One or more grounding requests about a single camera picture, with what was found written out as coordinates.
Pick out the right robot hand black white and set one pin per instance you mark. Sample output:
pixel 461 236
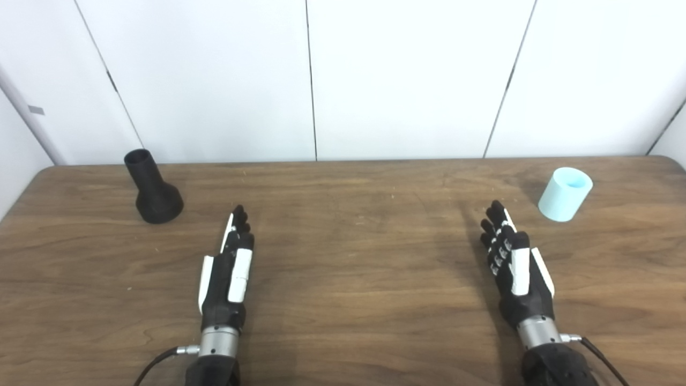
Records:
pixel 528 300

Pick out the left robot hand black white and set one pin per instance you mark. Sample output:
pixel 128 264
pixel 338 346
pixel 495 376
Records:
pixel 222 284

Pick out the black nozzle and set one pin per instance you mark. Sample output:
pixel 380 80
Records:
pixel 156 201

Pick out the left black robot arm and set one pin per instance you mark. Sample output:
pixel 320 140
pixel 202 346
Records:
pixel 217 343

